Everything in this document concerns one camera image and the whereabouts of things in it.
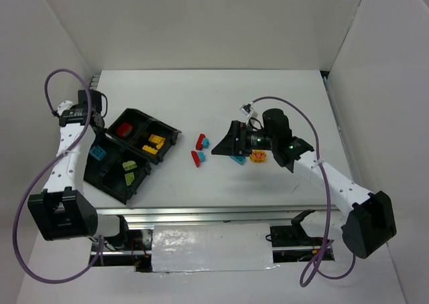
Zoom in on blue lego brick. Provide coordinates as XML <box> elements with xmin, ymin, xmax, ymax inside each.
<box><xmin>230</xmin><ymin>156</ymin><xmax>247</xmax><ymax>165</ymax></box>

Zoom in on orange flower lego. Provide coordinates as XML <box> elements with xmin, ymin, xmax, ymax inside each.
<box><xmin>249</xmin><ymin>150</ymin><xmax>267</xmax><ymax>163</ymax></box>

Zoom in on red arch lego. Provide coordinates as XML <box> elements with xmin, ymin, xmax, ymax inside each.
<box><xmin>196</xmin><ymin>133</ymin><xmax>206</xmax><ymax>151</ymax></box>

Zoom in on red lego with flower print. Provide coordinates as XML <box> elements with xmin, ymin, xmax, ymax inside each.
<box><xmin>116</xmin><ymin>122</ymin><xmax>133</xmax><ymax>139</ymax></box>

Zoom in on teal rounded lego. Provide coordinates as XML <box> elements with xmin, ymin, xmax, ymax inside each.
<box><xmin>89</xmin><ymin>146</ymin><xmax>107</xmax><ymax>161</ymax></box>

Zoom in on yellow lego brick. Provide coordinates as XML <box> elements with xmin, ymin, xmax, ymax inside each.
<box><xmin>149</xmin><ymin>134</ymin><xmax>166</xmax><ymax>145</ymax></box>

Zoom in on orange-yellow lego brick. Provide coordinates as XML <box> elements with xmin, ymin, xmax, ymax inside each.
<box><xmin>141</xmin><ymin>145</ymin><xmax>159</xmax><ymax>155</ymax></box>

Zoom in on light green slope lego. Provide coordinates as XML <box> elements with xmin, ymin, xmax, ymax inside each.
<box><xmin>122</xmin><ymin>160</ymin><xmax>137</xmax><ymax>171</ymax></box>

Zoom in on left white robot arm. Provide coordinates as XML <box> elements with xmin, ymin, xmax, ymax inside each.
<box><xmin>27</xmin><ymin>90</ymin><xmax>127</xmax><ymax>250</ymax></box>

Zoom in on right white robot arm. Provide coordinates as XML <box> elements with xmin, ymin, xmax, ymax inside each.
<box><xmin>212</xmin><ymin>108</ymin><xmax>397</xmax><ymax>259</ymax></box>

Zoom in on small teal lego upper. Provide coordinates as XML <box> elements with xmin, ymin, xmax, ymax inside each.
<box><xmin>202</xmin><ymin>137</ymin><xmax>210</xmax><ymax>149</ymax></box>

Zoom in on small teal lego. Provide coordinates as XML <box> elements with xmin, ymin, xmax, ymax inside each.
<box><xmin>202</xmin><ymin>137</ymin><xmax>210</xmax><ymax>149</ymax></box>
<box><xmin>197</xmin><ymin>151</ymin><xmax>206</xmax><ymax>162</ymax></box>

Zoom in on small teal lego lower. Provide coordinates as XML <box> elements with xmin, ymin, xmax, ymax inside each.
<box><xmin>197</xmin><ymin>151</ymin><xmax>206</xmax><ymax>162</ymax></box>

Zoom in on red curved lego lower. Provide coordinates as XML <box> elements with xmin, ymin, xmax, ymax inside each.
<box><xmin>191</xmin><ymin>151</ymin><xmax>202</xmax><ymax>167</ymax></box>

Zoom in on black four-compartment tray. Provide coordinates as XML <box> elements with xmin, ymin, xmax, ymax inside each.
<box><xmin>84</xmin><ymin>108</ymin><xmax>181</xmax><ymax>204</ymax></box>

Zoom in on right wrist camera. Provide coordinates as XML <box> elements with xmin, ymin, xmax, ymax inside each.
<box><xmin>240</xmin><ymin>102</ymin><xmax>258</xmax><ymax>119</ymax></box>

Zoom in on aluminium rail frame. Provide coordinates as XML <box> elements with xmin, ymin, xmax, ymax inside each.
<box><xmin>66</xmin><ymin>70</ymin><xmax>373</xmax><ymax>273</ymax></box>

